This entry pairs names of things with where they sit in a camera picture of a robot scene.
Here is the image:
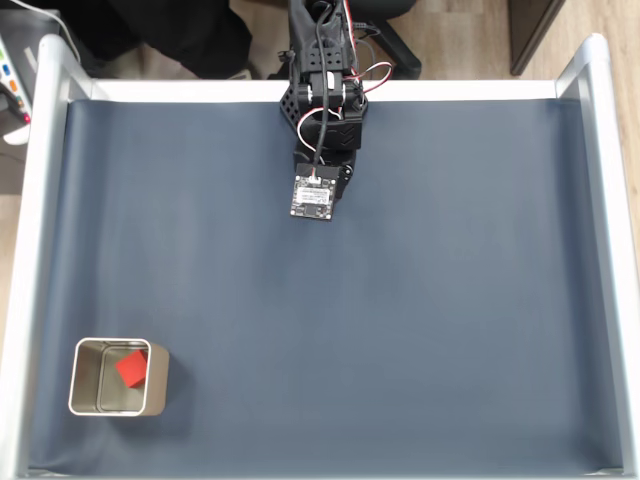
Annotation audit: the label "red cube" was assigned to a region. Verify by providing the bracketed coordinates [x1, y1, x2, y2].
[114, 349, 150, 389]

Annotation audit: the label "square metal tin container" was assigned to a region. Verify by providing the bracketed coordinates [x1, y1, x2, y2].
[67, 337, 170, 418]

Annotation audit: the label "black office chair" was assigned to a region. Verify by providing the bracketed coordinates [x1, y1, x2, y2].
[344, 0, 423, 81]

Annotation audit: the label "dark blue mat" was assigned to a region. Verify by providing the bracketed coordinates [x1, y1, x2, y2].
[27, 98, 626, 476]

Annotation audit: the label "dark wooden cabinet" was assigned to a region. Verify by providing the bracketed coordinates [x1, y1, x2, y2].
[508, 0, 569, 77]

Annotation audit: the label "white device coloured buttons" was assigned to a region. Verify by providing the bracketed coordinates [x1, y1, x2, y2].
[0, 34, 39, 146]

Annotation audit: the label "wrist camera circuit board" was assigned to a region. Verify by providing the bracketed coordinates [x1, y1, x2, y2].
[288, 162, 342, 225]

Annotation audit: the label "black camera cable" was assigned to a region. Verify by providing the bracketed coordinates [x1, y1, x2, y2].
[312, 0, 337, 174]

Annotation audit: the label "white red servo cable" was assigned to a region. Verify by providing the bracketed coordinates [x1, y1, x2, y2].
[355, 61, 396, 95]
[296, 107, 346, 161]

